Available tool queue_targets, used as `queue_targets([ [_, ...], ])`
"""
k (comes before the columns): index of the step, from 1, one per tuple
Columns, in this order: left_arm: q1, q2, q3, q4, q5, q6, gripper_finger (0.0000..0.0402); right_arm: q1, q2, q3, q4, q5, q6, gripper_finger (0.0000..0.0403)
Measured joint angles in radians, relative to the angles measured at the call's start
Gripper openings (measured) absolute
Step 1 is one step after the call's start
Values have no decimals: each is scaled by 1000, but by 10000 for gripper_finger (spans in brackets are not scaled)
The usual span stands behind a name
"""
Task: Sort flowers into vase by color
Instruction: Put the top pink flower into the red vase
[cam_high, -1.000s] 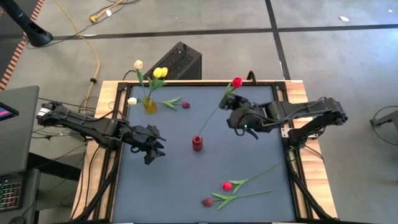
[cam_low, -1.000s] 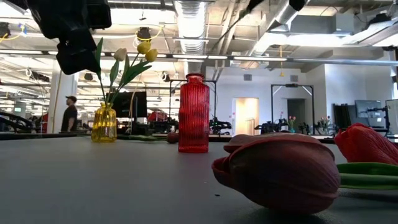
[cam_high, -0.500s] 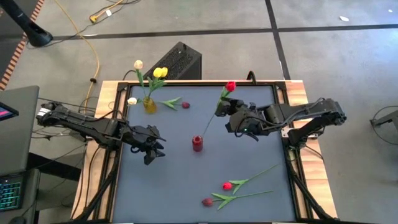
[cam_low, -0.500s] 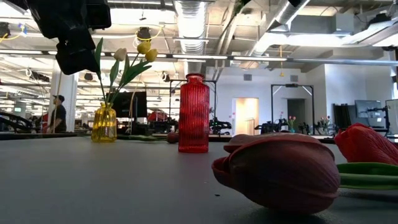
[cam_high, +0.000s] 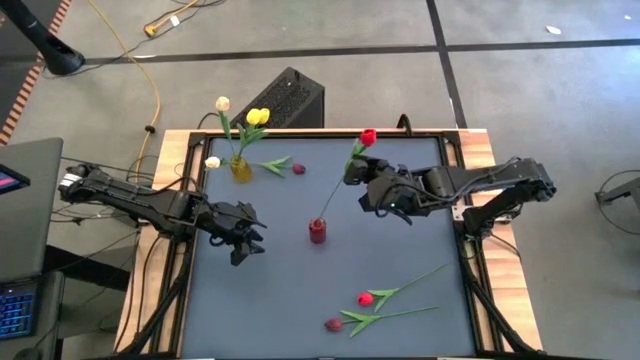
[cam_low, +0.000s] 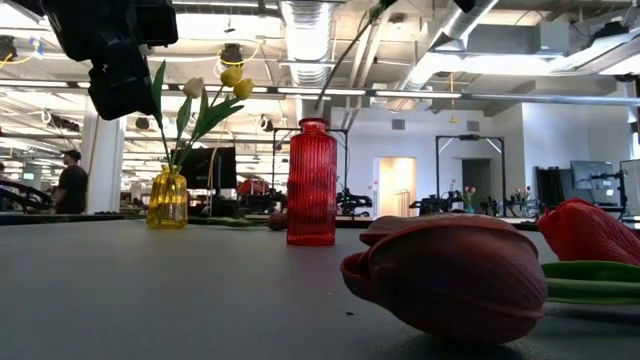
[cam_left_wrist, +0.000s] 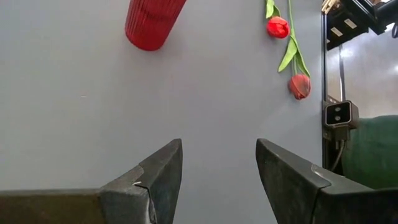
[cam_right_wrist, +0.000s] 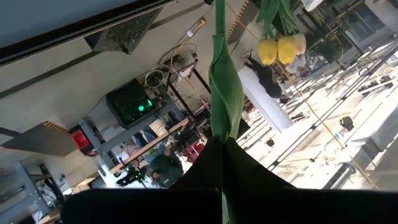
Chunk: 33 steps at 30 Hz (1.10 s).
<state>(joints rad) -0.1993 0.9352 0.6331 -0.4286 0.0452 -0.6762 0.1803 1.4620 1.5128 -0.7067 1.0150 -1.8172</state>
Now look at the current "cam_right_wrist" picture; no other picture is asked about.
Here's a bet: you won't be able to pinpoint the red lit sign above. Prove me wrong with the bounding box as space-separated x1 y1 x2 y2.
69 125 95 156

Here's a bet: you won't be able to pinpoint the computer case green light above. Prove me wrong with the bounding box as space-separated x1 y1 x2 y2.
105 79 157 129

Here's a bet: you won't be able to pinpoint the long wooden workbench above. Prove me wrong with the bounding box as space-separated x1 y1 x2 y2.
108 117 190 175

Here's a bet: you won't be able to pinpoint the bright red artificial tulip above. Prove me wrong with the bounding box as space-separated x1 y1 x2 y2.
208 0 245 224

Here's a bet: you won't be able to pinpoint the black ceiling lamp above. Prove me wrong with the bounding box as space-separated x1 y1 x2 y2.
338 115 355 132

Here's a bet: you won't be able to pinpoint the distant robot green lights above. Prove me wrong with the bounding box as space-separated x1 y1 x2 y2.
114 166 149 189

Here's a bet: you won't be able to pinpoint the white cable coil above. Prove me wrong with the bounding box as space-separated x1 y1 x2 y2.
144 68 165 89

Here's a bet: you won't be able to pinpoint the person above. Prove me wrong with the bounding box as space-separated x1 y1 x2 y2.
244 52 290 105
144 145 185 189

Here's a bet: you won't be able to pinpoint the silver ventilation duct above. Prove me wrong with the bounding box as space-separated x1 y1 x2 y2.
322 161 357 190

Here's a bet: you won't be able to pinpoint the white round pillar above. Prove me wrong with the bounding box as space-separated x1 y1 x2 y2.
238 66 295 133

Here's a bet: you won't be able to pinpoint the yellow plug cable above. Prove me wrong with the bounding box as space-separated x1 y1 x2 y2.
169 17 208 65

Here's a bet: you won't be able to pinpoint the cream artificial tulip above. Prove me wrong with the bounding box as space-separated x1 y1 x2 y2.
292 32 307 56

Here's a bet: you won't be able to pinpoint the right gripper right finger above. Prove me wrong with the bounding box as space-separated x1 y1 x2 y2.
223 136 398 224

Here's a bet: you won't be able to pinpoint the dark mat orange edge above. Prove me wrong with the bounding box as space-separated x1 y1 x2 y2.
226 0 259 44
0 120 78 157

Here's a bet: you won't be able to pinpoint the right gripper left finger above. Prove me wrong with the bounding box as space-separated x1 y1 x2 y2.
60 136 224 224

